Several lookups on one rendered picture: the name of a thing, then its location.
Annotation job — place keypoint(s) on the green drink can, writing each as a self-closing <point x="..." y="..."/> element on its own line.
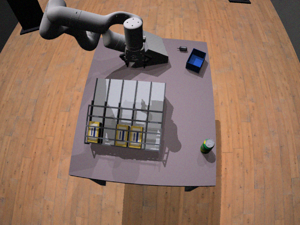
<point x="207" y="146"/>

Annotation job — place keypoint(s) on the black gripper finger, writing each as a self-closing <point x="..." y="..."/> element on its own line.
<point x="147" y="59"/>
<point x="123" y="58"/>

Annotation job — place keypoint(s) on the yellow carton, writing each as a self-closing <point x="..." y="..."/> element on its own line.
<point x="136" y="137"/>
<point x="94" y="132"/>
<point x="122" y="135"/>

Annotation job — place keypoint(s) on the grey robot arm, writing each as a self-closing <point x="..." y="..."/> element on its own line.
<point x="87" y="27"/>

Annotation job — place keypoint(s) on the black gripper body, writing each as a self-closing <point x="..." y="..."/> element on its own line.
<point x="135" y="56"/>

